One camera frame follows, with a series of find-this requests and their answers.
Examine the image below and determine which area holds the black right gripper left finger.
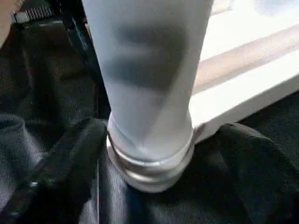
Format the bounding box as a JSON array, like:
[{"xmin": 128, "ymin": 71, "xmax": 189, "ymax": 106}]
[{"xmin": 0, "ymin": 118, "xmax": 108, "ymax": 224}]

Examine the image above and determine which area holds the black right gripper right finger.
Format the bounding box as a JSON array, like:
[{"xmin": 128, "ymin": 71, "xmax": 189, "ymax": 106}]
[{"xmin": 215, "ymin": 123, "xmax": 299, "ymax": 224}]

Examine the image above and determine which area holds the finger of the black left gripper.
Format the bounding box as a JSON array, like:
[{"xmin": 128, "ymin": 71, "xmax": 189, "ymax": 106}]
[{"xmin": 65, "ymin": 19, "xmax": 102, "ymax": 89}]

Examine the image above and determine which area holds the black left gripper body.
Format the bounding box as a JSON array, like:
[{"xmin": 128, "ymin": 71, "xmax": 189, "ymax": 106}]
[{"xmin": 12, "ymin": 0, "xmax": 85, "ymax": 28}]

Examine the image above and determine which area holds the white plastic table leg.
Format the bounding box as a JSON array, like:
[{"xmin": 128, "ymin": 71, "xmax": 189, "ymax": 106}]
[{"xmin": 82, "ymin": 0, "xmax": 215, "ymax": 193}]

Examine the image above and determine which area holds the white plastic table top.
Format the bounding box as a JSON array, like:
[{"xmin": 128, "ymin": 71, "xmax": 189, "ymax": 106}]
[{"xmin": 189, "ymin": 0, "xmax": 299, "ymax": 143}]

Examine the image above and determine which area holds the black table mat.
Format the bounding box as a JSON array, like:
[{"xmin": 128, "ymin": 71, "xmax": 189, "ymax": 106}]
[{"xmin": 0, "ymin": 0, "xmax": 299, "ymax": 224}]

